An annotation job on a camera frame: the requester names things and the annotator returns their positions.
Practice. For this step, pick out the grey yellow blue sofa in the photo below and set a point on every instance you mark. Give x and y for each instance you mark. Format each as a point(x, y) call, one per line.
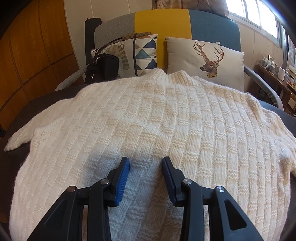
point(161, 25)

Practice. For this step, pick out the window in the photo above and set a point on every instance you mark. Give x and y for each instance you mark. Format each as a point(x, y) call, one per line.
point(259, 14)

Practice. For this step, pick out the white canister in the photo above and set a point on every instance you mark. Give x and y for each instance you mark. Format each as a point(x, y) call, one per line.
point(281, 74)

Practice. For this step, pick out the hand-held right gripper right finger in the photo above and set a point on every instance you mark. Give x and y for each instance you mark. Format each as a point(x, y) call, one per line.
point(170, 183)

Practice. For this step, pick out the black handbag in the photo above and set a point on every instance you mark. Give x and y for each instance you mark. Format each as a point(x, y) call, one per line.
point(104, 68)

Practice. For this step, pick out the patterned curtain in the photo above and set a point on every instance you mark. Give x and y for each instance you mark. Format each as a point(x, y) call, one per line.
point(185, 5)

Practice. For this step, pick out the cream knit sweater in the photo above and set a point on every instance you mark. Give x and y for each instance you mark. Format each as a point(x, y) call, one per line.
point(161, 120)

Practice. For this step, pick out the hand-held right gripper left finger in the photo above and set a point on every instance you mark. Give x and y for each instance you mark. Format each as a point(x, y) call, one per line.
point(122, 183)

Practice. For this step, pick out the wooden side desk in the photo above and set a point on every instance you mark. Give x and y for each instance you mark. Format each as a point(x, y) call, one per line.
point(277, 85)

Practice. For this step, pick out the wooden wardrobe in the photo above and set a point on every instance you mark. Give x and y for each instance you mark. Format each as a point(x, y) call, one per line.
point(34, 53)

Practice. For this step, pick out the dark rolled mat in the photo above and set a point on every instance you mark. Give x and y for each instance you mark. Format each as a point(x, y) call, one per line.
point(90, 44)

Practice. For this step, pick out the triangle print cushion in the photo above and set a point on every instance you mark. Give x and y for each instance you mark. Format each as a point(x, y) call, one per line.
point(143, 55)

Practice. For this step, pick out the deer print cushion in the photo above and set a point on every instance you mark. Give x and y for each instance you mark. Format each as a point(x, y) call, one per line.
point(185, 58)

